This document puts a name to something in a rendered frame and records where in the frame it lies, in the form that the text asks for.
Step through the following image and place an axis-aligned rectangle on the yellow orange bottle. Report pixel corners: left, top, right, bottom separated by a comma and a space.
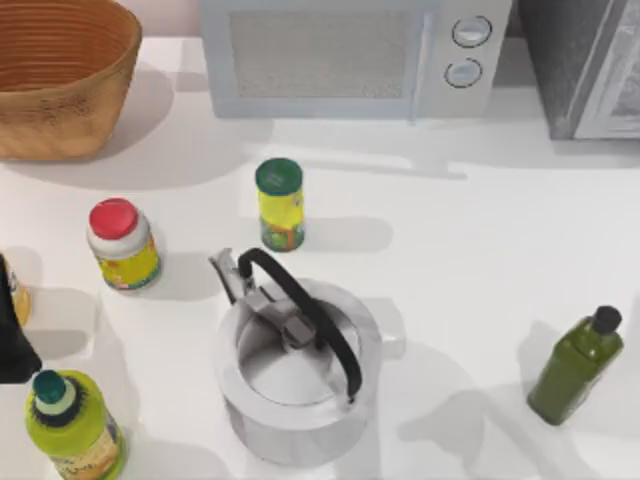
7, 269, 32, 327

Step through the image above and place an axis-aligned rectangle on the pale microwave oven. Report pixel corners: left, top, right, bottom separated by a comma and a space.
199, 0, 515, 123

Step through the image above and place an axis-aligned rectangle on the microwave knob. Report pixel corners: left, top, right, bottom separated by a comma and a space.
451, 14, 493, 46
443, 56, 484, 90

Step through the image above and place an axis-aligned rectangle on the woven wooden basket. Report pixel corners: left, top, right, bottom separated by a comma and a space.
0, 0, 144, 162

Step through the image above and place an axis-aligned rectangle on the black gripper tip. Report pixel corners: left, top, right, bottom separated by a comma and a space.
0, 252, 43, 386

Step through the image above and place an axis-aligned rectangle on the red lid yellow jar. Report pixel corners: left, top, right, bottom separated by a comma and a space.
86, 197, 163, 292

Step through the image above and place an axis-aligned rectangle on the silver kettle with black handle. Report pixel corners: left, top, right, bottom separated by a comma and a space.
207, 247, 385, 466

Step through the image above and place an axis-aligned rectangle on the green lid yellow can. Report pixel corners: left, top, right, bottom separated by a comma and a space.
254, 157, 306, 253

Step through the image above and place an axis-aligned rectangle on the dark green bottle black cap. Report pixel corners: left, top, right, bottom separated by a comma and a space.
526, 304, 625, 426

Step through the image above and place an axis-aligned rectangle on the lime green bottle teal cap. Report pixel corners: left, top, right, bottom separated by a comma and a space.
24, 368, 126, 480

